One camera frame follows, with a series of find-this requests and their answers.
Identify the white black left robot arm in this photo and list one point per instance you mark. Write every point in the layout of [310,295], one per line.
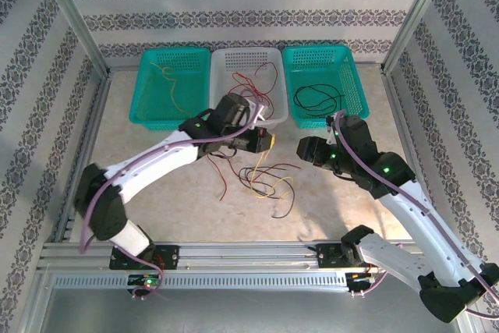
[156,161]

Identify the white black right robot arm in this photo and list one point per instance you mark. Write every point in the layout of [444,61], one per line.
[421,224]

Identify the white plastic basket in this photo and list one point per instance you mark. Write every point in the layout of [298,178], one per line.
[241,60]

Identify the teal plastic basket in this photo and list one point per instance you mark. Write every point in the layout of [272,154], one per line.
[323,68]
[156,95]

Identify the small controller circuit board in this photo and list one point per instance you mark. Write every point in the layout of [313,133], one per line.
[146,280]
[360,277]

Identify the aluminium table side rail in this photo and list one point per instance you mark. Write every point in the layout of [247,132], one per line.
[402,122]
[91,122]

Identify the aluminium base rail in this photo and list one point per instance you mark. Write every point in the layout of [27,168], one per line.
[249,249]

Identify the aluminium frame post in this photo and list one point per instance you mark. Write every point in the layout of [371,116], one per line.
[417,13]
[70,13]

